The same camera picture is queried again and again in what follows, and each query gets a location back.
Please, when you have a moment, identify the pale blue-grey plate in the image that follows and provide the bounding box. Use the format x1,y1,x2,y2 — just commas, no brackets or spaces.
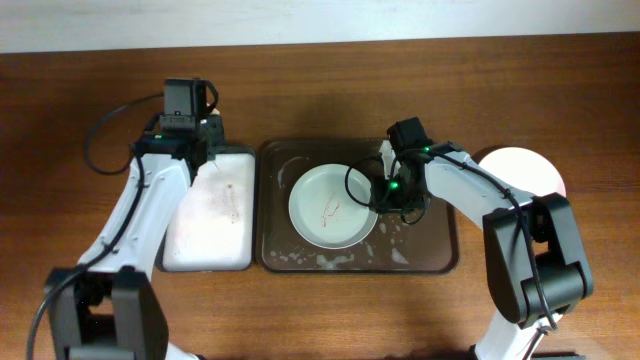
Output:
288,164,378,250

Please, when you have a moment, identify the white plate red stain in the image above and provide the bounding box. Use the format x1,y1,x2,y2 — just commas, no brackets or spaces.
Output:
479,147,567,197

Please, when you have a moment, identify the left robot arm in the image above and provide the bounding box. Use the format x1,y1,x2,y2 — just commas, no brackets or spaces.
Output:
37,114,224,359

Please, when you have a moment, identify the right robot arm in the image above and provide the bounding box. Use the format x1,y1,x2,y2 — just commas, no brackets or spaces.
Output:
376,141,594,359

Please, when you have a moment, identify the large brown plastic tray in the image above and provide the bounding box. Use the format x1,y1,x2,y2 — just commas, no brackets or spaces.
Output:
256,139,459,275

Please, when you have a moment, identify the small tray with white foam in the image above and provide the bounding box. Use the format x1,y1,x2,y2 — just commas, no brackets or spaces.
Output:
160,146,257,273

